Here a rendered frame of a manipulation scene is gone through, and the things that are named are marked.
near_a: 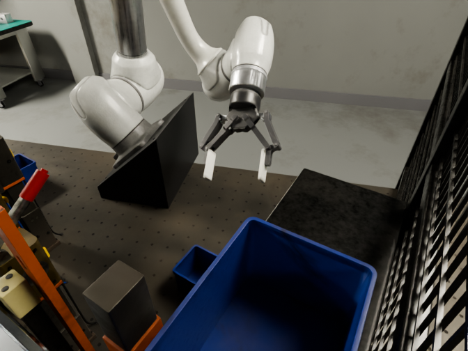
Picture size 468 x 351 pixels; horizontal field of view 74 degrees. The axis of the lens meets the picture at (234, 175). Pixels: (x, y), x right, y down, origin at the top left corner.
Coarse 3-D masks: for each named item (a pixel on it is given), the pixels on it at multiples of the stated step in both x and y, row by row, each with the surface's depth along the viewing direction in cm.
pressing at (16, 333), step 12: (0, 312) 47; (0, 324) 45; (12, 324) 45; (0, 336) 44; (12, 336) 44; (24, 336) 44; (0, 348) 43; (12, 348) 43; (24, 348) 43; (36, 348) 43
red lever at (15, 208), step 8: (32, 176) 50; (40, 176) 50; (48, 176) 52; (32, 184) 50; (40, 184) 51; (24, 192) 50; (32, 192) 50; (24, 200) 50; (32, 200) 50; (16, 208) 49; (24, 208) 50; (16, 216) 49; (0, 240) 48
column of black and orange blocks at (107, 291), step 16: (112, 272) 30; (128, 272) 30; (96, 288) 28; (112, 288) 28; (128, 288) 28; (144, 288) 30; (96, 304) 27; (112, 304) 27; (128, 304) 29; (144, 304) 31; (112, 320) 27; (128, 320) 30; (144, 320) 32; (160, 320) 35; (112, 336) 31; (128, 336) 30; (144, 336) 33
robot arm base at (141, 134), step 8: (144, 120) 107; (160, 120) 111; (136, 128) 103; (144, 128) 105; (152, 128) 107; (128, 136) 102; (136, 136) 103; (144, 136) 103; (120, 144) 103; (128, 144) 103; (136, 144) 101; (144, 144) 100; (120, 152) 105; (128, 152) 103; (120, 160) 106
